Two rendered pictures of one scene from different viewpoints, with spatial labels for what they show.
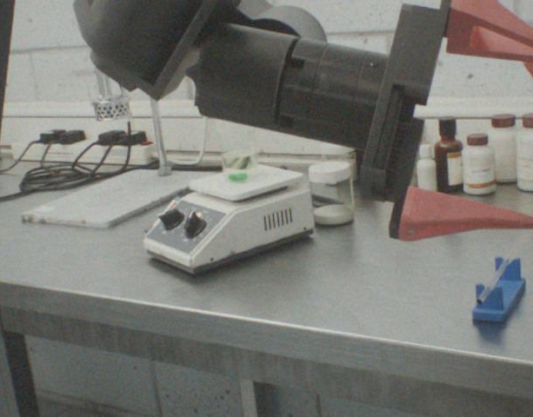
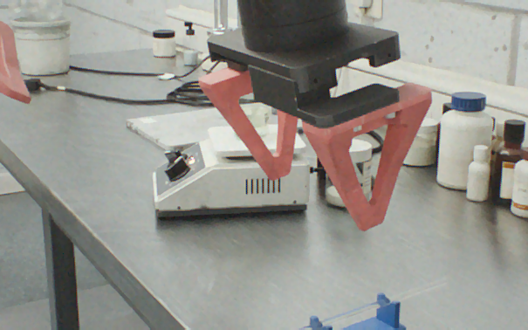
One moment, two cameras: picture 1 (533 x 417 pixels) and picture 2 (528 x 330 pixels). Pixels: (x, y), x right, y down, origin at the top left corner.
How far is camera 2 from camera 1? 0.49 m
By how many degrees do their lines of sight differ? 25
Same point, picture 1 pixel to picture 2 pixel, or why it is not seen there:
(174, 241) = (161, 180)
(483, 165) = not seen: outside the picture
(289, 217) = (277, 187)
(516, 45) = (1, 66)
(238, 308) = (141, 263)
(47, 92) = not seen: hidden behind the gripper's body
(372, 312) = (232, 309)
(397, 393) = not seen: outside the picture
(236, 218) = (212, 174)
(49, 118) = not seen: hidden behind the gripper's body
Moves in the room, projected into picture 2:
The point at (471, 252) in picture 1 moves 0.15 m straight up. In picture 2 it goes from (414, 278) to (422, 144)
